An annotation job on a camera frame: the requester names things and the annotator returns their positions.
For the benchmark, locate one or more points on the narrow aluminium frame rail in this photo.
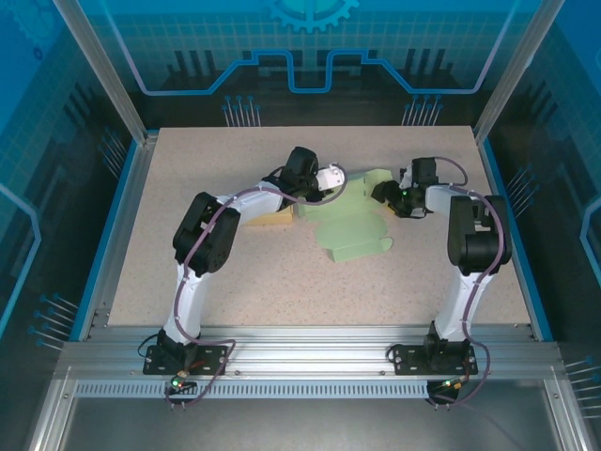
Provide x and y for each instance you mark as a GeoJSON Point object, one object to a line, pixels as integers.
{"type": "Point", "coordinates": [565, 418]}
{"type": "Point", "coordinates": [51, 418]}

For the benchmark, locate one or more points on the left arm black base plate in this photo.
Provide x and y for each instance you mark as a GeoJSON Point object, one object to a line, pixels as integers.
{"type": "Point", "coordinates": [155, 364]}

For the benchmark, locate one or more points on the blue table edge strip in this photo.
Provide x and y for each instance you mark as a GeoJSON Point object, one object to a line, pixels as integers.
{"type": "Point", "coordinates": [497, 188]}
{"type": "Point", "coordinates": [117, 211]}

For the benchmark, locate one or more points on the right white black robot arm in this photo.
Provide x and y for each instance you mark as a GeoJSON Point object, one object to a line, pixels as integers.
{"type": "Point", "coordinates": [453, 310]}

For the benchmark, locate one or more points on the wide aluminium frame rail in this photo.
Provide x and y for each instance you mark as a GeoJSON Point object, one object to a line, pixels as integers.
{"type": "Point", "coordinates": [305, 352]}

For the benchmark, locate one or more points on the grey metal bottom plate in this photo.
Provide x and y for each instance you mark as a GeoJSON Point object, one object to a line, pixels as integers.
{"type": "Point", "coordinates": [305, 427]}

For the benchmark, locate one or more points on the aluminium corner post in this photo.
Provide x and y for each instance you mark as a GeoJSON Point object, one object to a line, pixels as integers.
{"type": "Point", "coordinates": [516, 70]}
{"type": "Point", "coordinates": [104, 70]}

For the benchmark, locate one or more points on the yellow paper box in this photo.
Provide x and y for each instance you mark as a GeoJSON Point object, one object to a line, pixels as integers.
{"type": "Point", "coordinates": [272, 218]}

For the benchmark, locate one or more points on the green paper box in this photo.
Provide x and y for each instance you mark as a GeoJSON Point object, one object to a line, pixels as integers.
{"type": "Point", "coordinates": [352, 225]}

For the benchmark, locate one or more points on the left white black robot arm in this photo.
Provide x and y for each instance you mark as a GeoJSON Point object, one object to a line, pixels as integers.
{"type": "Point", "coordinates": [195, 300]}

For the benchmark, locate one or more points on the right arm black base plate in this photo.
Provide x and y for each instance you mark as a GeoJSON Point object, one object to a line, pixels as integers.
{"type": "Point", "coordinates": [408, 362]}

